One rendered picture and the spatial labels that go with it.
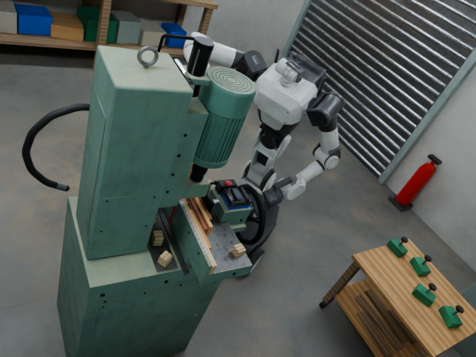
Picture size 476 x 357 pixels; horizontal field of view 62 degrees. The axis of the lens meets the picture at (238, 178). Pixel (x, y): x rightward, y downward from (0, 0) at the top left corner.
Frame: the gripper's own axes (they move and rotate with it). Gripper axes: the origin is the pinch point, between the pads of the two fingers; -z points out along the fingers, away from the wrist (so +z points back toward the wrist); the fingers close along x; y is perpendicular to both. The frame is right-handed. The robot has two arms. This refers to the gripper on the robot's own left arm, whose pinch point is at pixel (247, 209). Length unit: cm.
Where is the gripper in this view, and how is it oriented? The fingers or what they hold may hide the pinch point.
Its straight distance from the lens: 201.1
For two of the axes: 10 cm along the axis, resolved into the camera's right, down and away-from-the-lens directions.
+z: 8.9, -4.3, 1.6
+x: -3.6, -8.7, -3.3
